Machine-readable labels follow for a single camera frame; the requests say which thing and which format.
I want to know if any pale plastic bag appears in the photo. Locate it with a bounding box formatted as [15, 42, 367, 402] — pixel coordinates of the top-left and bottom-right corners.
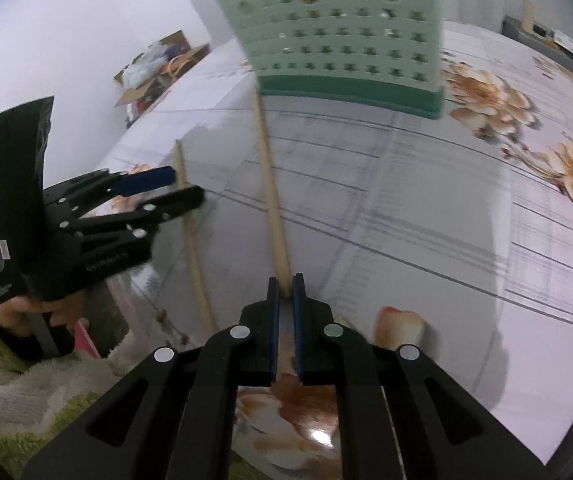
[124, 45, 177, 86]

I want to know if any wooden chopstick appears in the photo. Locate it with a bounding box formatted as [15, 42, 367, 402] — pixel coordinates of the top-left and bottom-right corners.
[252, 87, 295, 285]
[174, 140, 217, 333]

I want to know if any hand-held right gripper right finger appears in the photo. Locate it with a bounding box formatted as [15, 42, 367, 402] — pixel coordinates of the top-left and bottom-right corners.
[291, 273, 550, 480]

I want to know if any pink cloth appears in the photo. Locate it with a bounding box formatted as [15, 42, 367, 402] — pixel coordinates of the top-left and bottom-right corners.
[74, 320, 101, 359]

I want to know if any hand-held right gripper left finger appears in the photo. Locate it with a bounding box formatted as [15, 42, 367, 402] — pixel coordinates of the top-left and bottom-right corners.
[20, 276, 282, 480]

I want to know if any person's left hand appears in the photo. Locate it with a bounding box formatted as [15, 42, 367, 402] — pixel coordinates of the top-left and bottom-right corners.
[0, 290, 90, 361]

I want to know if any green perforated utensil holder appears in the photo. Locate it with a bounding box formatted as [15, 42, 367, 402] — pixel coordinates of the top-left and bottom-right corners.
[205, 0, 445, 121]

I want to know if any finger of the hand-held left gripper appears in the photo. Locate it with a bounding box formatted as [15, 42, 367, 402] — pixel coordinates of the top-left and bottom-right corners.
[61, 185, 204, 247]
[44, 166, 177, 208]

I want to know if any cardboard box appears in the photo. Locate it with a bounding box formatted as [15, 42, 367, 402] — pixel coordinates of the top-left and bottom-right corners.
[113, 30, 210, 128]

